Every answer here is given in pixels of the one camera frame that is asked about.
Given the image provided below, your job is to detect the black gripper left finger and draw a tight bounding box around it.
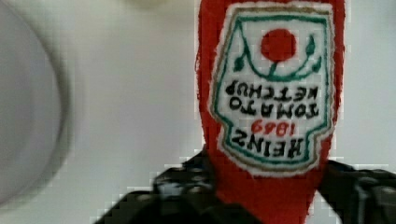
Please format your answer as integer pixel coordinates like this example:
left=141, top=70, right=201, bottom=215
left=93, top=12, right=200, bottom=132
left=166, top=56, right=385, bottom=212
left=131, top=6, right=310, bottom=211
left=94, top=150, right=262, bottom=224

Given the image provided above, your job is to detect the red plush ketchup bottle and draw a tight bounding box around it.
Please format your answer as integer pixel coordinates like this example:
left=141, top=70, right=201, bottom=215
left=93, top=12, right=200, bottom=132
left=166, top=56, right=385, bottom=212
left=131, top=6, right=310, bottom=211
left=196, top=0, right=346, bottom=224

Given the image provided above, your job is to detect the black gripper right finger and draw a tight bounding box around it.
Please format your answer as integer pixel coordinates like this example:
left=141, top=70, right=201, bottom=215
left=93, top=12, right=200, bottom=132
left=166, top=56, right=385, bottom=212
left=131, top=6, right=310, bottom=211
left=318, top=161, right=396, bottom=224

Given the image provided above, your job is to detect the grey round plate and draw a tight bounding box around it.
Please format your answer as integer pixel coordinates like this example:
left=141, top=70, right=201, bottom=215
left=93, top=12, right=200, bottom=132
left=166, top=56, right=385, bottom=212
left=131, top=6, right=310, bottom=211
left=0, top=0, right=70, bottom=207

